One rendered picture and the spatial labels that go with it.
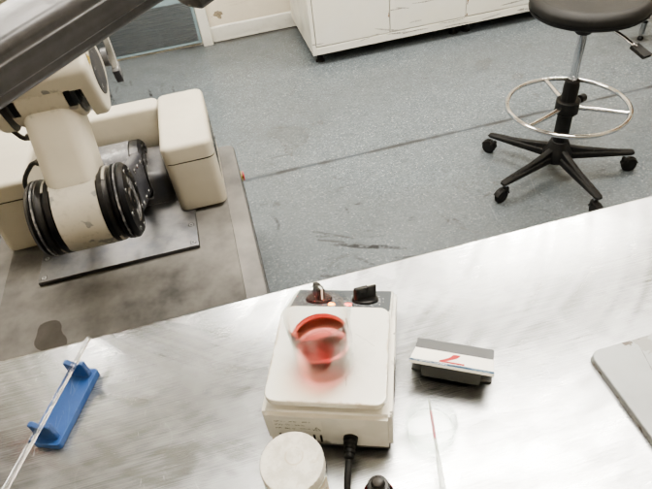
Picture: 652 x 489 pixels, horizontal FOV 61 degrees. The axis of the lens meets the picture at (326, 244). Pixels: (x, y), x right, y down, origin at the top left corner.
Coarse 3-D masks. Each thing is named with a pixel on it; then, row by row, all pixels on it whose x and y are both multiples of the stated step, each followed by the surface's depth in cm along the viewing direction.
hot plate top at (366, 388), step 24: (360, 312) 61; (384, 312) 60; (360, 336) 58; (384, 336) 58; (288, 360) 57; (360, 360) 56; (384, 360) 56; (288, 384) 55; (336, 384) 54; (360, 384) 54; (384, 384) 54; (360, 408) 53
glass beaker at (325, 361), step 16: (304, 288) 53; (320, 288) 53; (288, 304) 52; (304, 304) 54; (320, 304) 55; (336, 304) 54; (288, 320) 53; (288, 336) 49; (336, 336) 50; (304, 352) 51; (320, 352) 50; (336, 352) 51; (352, 352) 54; (304, 368) 53; (320, 368) 52; (336, 368) 53; (352, 368) 55; (320, 384) 54
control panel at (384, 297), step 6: (348, 294) 69; (378, 294) 69; (384, 294) 69; (390, 294) 69; (348, 300) 67; (378, 300) 67; (384, 300) 67; (390, 300) 67; (354, 306) 65; (360, 306) 65; (366, 306) 65; (372, 306) 65; (378, 306) 65; (384, 306) 65
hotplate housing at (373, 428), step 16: (272, 416) 55; (288, 416) 55; (304, 416) 55; (320, 416) 55; (336, 416) 54; (352, 416) 54; (368, 416) 54; (384, 416) 54; (272, 432) 58; (304, 432) 57; (320, 432) 56; (336, 432) 56; (352, 432) 56; (368, 432) 55; (384, 432) 55; (352, 448) 55
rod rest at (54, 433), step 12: (84, 372) 67; (96, 372) 68; (72, 384) 67; (84, 384) 67; (60, 396) 66; (72, 396) 66; (84, 396) 66; (60, 408) 65; (72, 408) 65; (48, 420) 64; (60, 420) 64; (72, 420) 64; (48, 432) 61; (60, 432) 63; (36, 444) 62; (48, 444) 62; (60, 444) 62
